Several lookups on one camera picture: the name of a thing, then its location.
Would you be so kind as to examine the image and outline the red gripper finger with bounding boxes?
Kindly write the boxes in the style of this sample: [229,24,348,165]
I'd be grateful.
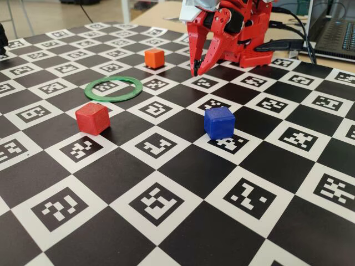
[196,7,233,77]
[186,11,212,77]

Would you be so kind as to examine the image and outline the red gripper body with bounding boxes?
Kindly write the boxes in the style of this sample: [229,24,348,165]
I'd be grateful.
[217,0,253,47]

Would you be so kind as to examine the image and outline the orange cube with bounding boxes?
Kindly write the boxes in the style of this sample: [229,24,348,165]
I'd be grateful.
[144,48,165,69]

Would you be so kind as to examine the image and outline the blue cube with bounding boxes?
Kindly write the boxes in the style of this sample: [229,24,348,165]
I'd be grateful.
[204,106,236,140]

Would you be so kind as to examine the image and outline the red cube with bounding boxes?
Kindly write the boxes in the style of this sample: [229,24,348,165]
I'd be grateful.
[75,102,111,136]

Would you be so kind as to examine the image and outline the small printed marker sheet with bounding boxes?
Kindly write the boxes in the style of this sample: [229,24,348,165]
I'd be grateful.
[163,16,192,23]

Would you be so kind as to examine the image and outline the black power plug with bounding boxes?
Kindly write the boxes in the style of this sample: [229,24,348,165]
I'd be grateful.
[254,39,305,53]

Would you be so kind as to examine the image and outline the dark grey laptop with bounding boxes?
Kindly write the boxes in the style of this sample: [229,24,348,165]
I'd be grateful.
[301,0,355,62]

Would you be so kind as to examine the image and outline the black white marker checkerboard mat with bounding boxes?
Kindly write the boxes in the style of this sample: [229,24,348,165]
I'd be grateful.
[0,22,355,266]

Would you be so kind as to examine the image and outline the black stand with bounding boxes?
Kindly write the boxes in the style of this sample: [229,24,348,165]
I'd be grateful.
[0,23,9,55]

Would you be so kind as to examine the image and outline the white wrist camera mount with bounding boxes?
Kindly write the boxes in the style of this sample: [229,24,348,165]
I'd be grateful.
[179,0,204,26]

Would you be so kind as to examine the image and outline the black cable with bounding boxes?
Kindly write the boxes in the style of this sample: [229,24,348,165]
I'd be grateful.
[268,21,316,61]
[271,6,317,64]

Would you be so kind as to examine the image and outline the white metal post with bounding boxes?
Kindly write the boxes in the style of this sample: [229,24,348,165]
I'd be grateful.
[121,0,131,24]

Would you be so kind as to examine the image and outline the green flat ring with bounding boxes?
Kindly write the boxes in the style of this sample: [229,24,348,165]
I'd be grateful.
[84,76,144,103]

